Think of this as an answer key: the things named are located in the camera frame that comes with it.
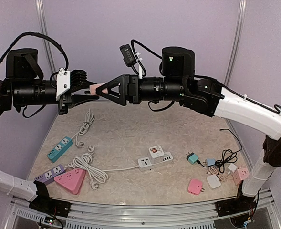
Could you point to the purple power strip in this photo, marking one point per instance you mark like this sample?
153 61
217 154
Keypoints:
48 177

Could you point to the white round plug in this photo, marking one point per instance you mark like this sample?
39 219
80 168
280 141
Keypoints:
90 149

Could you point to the white square charger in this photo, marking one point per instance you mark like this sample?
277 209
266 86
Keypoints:
213 181

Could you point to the small white charger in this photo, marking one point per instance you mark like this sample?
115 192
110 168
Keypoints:
231 168

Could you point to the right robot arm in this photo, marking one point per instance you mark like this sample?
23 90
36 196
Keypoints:
179 83

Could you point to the pink square plug adapter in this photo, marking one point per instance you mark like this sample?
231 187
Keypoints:
195 187

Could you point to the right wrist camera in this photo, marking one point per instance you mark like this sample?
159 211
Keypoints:
132 60

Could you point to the right aluminium corner post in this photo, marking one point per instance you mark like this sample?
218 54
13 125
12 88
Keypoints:
236 41

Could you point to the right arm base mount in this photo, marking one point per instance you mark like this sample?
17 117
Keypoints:
235 205

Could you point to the teal power strip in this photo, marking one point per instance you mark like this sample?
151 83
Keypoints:
59 149

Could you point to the teal charger plug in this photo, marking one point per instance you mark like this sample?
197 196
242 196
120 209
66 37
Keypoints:
192 158

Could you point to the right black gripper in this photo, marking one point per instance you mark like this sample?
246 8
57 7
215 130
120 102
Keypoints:
129 89

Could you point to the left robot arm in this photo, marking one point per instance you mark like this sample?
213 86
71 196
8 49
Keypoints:
23 86

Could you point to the light blue charger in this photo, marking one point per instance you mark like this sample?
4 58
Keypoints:
210 162

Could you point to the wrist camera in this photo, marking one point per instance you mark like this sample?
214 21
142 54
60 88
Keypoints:
64 78
132 60

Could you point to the pink triangular power strip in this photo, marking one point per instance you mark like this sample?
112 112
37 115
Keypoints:
71 180

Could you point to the pink small charger plug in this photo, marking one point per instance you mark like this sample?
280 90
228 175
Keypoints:
93 87

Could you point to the aluminium front rail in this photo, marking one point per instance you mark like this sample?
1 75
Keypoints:
201 215

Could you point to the pink cube socket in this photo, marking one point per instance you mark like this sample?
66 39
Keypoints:
239 175

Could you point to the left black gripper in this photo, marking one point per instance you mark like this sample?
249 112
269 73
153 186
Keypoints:
69 100

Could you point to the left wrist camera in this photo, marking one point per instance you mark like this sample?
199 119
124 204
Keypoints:
64 78

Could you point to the white cube socket adapter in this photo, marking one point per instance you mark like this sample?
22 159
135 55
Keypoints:
156 154

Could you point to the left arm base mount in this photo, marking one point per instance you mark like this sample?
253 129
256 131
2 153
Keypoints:
51 206

